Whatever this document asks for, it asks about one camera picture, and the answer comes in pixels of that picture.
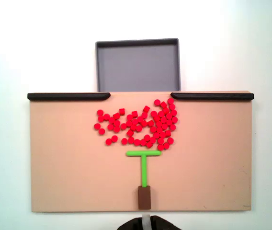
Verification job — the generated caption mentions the beige flat board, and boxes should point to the beige flat board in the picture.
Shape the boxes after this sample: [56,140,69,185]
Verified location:
[27,90,255,213]

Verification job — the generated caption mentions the grey plastic tray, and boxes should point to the grey plastic tray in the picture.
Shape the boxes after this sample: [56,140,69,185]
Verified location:
[95,37,182,92]

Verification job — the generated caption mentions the green tool, dark brown handle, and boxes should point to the green tool, dark brown handle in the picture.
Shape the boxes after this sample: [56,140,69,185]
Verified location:
[125,150,162,211]

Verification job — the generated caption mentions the black rail strip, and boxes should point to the black rail strip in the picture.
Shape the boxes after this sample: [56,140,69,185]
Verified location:
[170,92,254,102]
[27,92,111,101]

